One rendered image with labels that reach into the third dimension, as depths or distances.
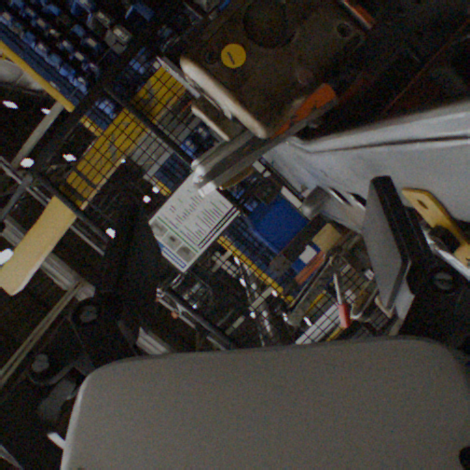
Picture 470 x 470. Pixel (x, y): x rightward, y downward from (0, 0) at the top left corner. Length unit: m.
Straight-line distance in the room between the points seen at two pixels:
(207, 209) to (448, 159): 1.10
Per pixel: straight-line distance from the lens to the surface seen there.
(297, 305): 0.74
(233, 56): 0.27
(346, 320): 0.79
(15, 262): 1.54
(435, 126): 0.18
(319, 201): 0.57
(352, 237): 0.74
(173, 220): 1.26
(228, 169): 0.27
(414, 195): 0.26
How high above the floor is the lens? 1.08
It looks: 7 degrees up
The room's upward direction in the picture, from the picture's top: 137 degrees counter-clockwise
